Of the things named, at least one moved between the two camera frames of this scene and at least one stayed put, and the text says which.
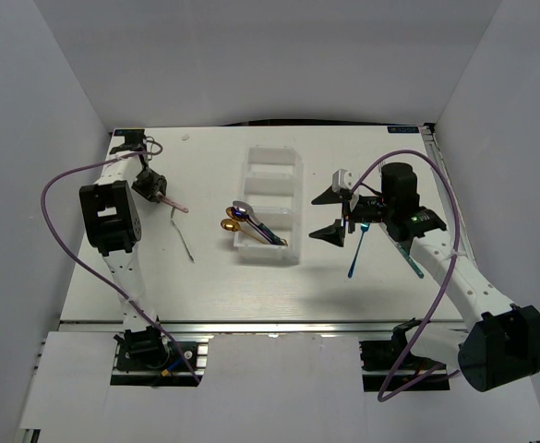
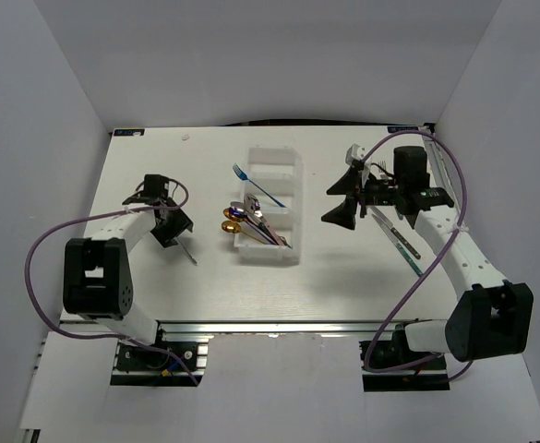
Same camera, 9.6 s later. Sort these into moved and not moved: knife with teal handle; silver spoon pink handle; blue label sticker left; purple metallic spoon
Moved: silver spoon pink handle
Not moved: purple metallic spoon; blue label sticker left; knife with teal handle
